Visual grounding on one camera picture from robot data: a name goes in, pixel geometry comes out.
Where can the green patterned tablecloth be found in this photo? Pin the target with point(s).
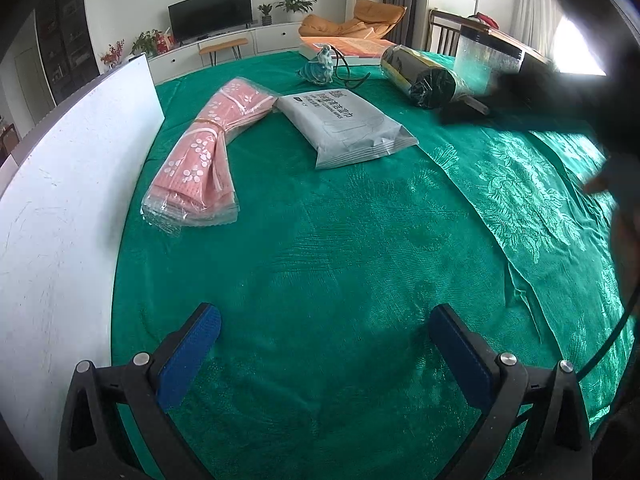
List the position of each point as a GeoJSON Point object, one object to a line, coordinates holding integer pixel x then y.
{"type": "Point", "coordinates": [325, 260]}

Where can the person's right hand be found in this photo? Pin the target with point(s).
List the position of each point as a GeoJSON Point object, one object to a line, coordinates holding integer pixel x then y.
{"type": "Point", "coordinates": [625, 210]}

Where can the black television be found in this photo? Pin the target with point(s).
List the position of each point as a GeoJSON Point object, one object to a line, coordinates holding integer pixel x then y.
{"type": "Point", "coordinates": [210, 12]}

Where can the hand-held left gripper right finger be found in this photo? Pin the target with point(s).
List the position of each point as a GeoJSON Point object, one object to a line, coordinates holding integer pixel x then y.
{"type": "Point", "coordinates": [462, 355]}

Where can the large green potted plant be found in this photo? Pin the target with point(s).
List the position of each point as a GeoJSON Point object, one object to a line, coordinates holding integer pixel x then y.
{"type": "Point", "coordinates": [295, 2]}

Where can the black roll with yellow label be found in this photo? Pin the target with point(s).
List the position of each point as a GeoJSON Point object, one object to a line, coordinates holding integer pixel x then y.
{"type": "Point", "coordinates": [420, 72]}

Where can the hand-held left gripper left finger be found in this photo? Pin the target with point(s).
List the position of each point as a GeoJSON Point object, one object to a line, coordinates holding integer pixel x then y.
{"type": "Point", "coordinates": [192, 355]}

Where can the red garment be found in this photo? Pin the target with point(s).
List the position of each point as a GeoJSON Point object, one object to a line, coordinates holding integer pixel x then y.
{"type": "Point", "coordinates": [487, 20]}

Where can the white board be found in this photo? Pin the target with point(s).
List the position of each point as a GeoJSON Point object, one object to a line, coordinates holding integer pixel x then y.
{"type": "Point", "coordinates": [60, 210]}

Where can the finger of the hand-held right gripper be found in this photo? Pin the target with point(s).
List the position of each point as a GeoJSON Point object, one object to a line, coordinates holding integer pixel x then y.
{"type": "Point", "coordinates": [462, 114]}

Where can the dark display shelf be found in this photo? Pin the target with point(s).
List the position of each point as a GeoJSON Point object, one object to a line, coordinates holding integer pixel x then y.
{"type": "Point", "coordinates": [65, 25]}

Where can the wooden stool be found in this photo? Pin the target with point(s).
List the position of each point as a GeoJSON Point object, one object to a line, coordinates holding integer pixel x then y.
{"type": "Point", "coordinates": [222, 44]}

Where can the wooden chair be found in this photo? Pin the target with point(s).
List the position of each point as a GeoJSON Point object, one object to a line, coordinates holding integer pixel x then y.
{"type": "Point", "coordinates": [442, 35]}

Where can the orange book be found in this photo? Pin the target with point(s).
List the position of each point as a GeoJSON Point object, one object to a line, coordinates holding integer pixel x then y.
{"type": "Point", "coordinates": [350, 45]}

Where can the small potted plant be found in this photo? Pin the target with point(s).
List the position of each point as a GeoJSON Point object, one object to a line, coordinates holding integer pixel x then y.
{"type": "Point", "coordinates": [266, 12]}

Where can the teal ceramic figurine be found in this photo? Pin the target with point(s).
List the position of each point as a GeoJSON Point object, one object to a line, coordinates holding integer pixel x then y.
{"type": "Point", "coordinates": [317, 67]}

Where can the pack of pink floral cloths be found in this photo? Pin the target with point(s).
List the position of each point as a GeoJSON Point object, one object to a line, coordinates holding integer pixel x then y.
{"type": "Point", "coordinates": [200, 160]}

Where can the potted plant with red ornaments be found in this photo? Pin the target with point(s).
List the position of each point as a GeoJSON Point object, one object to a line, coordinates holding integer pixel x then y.
{"type": "Point", "coordinates": [147, 40]}

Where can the orange lounge chair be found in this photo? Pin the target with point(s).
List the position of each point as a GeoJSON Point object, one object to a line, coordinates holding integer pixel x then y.
{"type": "Point", "coordinates": [370, 12]}

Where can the white TV cabinet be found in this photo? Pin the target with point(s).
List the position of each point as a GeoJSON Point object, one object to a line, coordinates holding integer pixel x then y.
{"type": "Point", "coordinates": [270, 37]}

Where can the clear jar with black lid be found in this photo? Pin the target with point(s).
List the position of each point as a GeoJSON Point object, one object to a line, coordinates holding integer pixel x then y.
{"type": "Point", "coordinates": [477, 62]}

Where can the white wet wipes packet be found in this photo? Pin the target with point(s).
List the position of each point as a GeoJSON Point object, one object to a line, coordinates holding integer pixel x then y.
{"type": "Point", "coordinates": [345, 125]}

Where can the vase with red flowers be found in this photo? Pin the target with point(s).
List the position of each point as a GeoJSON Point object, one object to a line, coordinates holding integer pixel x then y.
{"type": "Point", "coordinates": [114, 52]}

